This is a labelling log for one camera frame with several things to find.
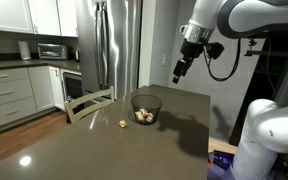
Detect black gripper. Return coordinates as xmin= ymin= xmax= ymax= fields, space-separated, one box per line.
xmin=171 ymin=38 xmax=206 ymax=85

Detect stainless steel refrigerator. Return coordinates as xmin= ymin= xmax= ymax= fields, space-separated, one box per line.
xmin=75 ymin=0 xmax=143 ymax=101

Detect white wooden chair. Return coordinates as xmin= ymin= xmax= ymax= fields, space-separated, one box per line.
xmin=63 ymin=85 xmax=116 ymax=125

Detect black undercounter cooler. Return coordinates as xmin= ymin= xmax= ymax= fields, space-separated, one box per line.
xmin=61 ymin=69 xmax=84 ymax=103

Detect silver toaster oven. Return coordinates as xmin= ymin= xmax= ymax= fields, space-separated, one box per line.
xmin=37 ymin=43 xmax=68 ymax=61

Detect dark kitchen countertop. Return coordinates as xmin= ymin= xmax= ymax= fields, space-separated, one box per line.
xmin=0 ymin=58 xmax=82 ymax=73

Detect white paper towel roll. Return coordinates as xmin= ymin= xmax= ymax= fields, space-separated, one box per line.
xmin=17 ymin=40 xmax=32 ymax=61

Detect white upper kitchen cabinets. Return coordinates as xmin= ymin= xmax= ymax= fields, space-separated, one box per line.
xmin=0 ymin=0 xmax=79 ymax=38

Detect white kitchen cabinets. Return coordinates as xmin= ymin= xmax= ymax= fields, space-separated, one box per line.
xmin=0 ymin=0 xmax=79 ymax=38
xmin=0 ymin=65 xmax=65 ymax=133

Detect white lower kitchen cabinets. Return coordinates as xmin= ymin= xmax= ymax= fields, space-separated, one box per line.
xmin=0 ymin=65 xmax=65 ymax=133

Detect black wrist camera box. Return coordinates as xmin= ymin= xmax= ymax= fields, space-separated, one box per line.
xmin=205 ymin=41 xmax=225 ymax=61

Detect black wire mesh basket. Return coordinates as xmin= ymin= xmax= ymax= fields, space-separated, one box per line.
xmin=130 ymin=93 xmax=163 ymax=126

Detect black camera tripod stand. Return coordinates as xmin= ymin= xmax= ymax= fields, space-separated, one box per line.
xmin=243 ymin=36 xmax=288 ymax=101

